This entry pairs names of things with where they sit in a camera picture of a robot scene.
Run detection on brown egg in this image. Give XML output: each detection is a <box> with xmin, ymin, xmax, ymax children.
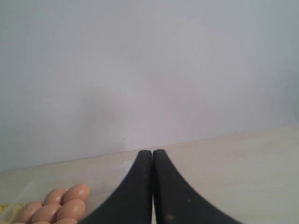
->
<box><xmin>43</xmin><ymin>188</ymin><xmax>67</xmax><ymax>205</ymax></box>
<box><xmin>31</xmin><ymin>204</ymin><xmax>61</xmax><ymax>224</ymax></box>
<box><xmin>15</xmin><ymin>201</ymin><xmax>43</xmax><ymax>224</ymax></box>
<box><xmin>63</xmin><ymin>183</ymin><xmax>90</xmax><ymax>203</ymax></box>
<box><xmin>57</xmin><ymin>199</ymin><xmax>86</xmax><ymax>221</ymax></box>
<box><xmin>54</xmin><ymin>218</ymin><xmax>78</xmax><ymax>224</ymax></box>

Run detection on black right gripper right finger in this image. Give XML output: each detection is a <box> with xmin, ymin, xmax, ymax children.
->
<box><xmin>152</xmin><ymin>149</ymin><xmax>239</xmax><ymax>224</ymax></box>

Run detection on yellow plastic egg tray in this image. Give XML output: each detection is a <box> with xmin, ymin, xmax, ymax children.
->
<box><xmin>0</xmin><ymin>203</ymin><xmax>25</xmax><ymax>216</ymax></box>

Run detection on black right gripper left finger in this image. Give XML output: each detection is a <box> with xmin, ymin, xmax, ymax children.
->
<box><xmin>79</xmin><ymin>150</ymin><xmax>152</xmax><ymax>224</ymax></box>

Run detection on clear plastic bin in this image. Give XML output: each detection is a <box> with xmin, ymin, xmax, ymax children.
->
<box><xmin>0</xmin><ymin>179</ymin><xmax>71</xmax><ymax>224</ymax></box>

